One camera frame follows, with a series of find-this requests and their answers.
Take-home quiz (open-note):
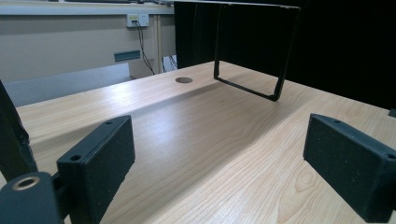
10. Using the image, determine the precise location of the black curtain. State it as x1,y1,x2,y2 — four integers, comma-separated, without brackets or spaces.
173,0,396,110

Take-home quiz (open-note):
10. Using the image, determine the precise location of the blue-grey label strip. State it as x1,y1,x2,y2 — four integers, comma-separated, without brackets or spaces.
113,49,142,63

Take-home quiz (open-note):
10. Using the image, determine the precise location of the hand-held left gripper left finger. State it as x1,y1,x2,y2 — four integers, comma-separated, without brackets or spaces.
56,115,136,224

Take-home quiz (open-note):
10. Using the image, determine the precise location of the black looped cable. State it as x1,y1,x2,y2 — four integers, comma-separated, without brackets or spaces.
160,54,178,73

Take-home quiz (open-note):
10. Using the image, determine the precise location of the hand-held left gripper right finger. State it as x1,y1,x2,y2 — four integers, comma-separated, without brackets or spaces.
303,113,396,224

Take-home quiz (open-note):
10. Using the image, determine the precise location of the white wall socket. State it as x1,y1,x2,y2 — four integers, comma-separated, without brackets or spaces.
125,13,150,28

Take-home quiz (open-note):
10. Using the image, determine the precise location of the black riser shelf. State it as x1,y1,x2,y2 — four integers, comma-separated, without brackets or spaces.
173,0,302,103

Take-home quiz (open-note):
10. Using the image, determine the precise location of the black socket cable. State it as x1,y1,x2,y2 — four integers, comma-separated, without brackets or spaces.
134,20,157,76

